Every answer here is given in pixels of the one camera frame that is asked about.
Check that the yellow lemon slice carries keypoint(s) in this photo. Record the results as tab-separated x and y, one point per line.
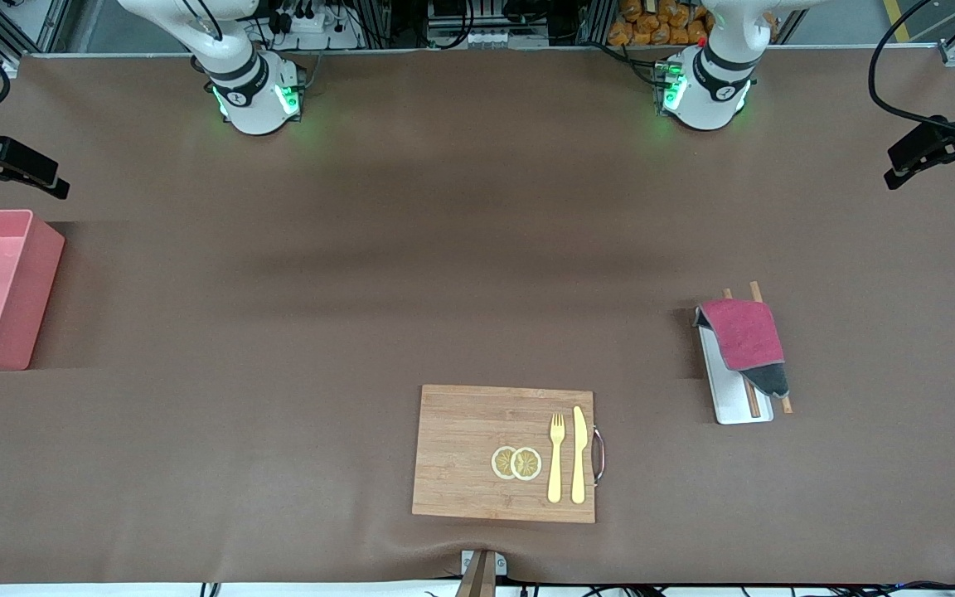
527	464
501	463

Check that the pink plastic bin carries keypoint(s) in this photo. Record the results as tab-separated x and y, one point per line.
26	290

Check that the grey metal mount bracket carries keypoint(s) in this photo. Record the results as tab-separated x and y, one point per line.
501	565

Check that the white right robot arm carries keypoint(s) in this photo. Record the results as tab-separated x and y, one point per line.
249	99

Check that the white rectangular tray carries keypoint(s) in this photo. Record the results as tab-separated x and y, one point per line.
730	402

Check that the orange packets pile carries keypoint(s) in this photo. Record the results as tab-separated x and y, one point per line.
660	25

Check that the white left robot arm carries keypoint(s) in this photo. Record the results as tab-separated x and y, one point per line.
705	95

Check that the yellow plastic knife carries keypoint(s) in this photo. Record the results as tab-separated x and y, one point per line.
579	464

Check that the brown mount pole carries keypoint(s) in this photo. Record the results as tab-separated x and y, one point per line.
477	580

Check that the white power strip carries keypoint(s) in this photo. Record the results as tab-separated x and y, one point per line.
320	33

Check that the yellow plastic fork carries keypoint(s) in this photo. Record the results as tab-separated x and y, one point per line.
555	473

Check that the pink and grey cloth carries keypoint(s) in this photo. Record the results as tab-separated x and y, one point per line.
743	336

